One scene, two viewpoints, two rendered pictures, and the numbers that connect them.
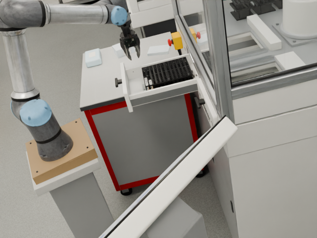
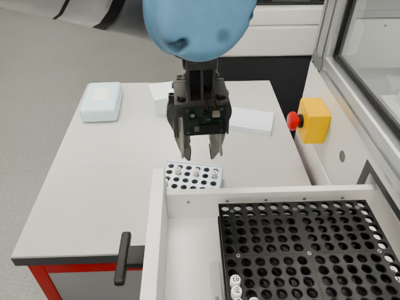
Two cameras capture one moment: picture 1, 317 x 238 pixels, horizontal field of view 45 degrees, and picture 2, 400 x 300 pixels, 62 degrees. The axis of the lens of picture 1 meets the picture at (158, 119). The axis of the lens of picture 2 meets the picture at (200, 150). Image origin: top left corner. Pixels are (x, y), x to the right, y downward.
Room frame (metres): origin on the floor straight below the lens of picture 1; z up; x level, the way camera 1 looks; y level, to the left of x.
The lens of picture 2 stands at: (1.31, 0.06, 1.28)
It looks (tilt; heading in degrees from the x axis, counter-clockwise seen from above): 40 degrees down; 357
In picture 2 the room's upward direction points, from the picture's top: straight up
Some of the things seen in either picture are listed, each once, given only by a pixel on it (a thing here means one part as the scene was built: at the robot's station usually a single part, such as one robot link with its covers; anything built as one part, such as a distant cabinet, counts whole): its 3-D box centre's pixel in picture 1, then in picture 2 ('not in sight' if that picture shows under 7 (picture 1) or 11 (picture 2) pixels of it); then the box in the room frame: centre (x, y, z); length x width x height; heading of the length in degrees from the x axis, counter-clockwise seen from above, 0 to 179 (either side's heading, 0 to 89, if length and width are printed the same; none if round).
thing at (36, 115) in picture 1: (38, 118); not in sight; (1.31, 0.47, 0.97); 0.13 x 0.12 x 0.14; 30
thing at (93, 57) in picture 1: (93, 57); (102, 100); (2.13, 0.29, 0.78); 0.15 x 0.10 x 0.04; 1
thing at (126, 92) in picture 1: (126, 86); (156, 269); (1.55, 0.11, 0.87); 0.29 x 0.02 x 0.11; 179
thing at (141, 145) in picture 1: (144, 116); (183, 234); (1.96, 0.08, 0.38); 0.62 x 0.58 x 0.76; 179
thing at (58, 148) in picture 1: (51, 140); not in sight; (1.31, 0.46, 0.85); 0.15 x 0.15 x 0.10
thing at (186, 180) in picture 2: not in sight; (190, 183); (1.80, 0.05, 0.78); 0.12 x 0.08 x 0.04; 78
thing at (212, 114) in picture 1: (207, 106); not in sight; (1.23, -0.21, 0.87); 0.29 x 0.02 x 0.11; 179
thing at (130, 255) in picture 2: (119, 81); (133, 256); (1.55, 0.13, 0.91); 0.07 x 0.04 x 0.01; 179
